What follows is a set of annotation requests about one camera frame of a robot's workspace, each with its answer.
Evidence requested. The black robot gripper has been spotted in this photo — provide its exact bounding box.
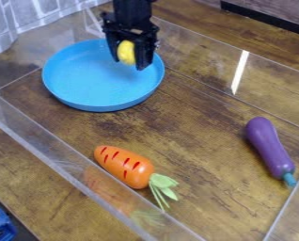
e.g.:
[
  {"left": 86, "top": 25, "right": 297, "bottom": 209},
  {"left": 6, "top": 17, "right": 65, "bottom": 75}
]
[{"left": 100, "top": 0, "right": 158, "bottom": 71}]

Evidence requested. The yellow toy lemon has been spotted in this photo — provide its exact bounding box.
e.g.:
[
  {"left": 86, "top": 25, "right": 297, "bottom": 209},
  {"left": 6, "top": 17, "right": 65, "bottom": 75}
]
[{"left": 117, "top": 40, "right": 136, "bottom": 65}]

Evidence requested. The round blue tray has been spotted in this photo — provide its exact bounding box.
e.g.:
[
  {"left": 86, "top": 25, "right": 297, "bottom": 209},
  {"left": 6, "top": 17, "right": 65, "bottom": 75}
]
[{"left": 41, "top": 39, "right": 164, "bottom": 112}]

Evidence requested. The white curtain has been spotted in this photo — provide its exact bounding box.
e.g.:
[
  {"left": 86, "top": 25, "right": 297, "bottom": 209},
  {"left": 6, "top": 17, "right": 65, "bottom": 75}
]
[{"left": 0, "top": 0, "right": 110, "bottom": 53}]

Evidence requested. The black baseboard strip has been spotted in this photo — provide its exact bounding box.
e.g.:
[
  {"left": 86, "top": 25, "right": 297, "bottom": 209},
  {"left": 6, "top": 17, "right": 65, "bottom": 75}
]
[{"left": 220, "top": 0, "right": 299, "bottom": 35}]

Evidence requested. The orange toy carrot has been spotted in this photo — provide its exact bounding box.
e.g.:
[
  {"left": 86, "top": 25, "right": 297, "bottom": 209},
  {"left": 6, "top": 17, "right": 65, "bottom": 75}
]
[{"left": 94, "top": 145, "right": 179, "bottom": 209}]

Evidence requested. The purple toy eggplant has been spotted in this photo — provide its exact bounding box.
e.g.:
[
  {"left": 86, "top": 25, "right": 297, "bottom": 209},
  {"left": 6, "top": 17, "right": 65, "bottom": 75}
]
[{"left": 245, "top": 117, "right": 296, "bottom": 186}]

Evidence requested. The blue box corner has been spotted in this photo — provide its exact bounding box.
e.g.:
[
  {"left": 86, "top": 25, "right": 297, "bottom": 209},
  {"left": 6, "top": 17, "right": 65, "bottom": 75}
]
[{"left": 0, "top": 208, "right": 16, "bottom": 241}]

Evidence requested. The clear acrylic enclosure wall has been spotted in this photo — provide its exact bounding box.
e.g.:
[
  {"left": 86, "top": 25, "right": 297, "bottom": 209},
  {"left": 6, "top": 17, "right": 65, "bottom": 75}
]
[{"left": 0, "top": 3, "right": 299, "bottom": 241}]

